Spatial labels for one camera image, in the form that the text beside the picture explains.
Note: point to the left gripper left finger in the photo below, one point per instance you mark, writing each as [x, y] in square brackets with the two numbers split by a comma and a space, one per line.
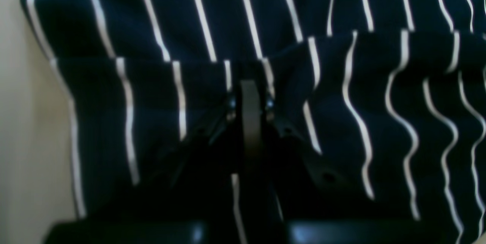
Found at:
[193, 197]

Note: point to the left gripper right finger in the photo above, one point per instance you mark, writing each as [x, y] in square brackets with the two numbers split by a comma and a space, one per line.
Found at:
[299, 197]

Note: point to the navy white striped t-shirt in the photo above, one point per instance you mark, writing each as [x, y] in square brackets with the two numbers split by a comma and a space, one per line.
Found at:
[393, 91]

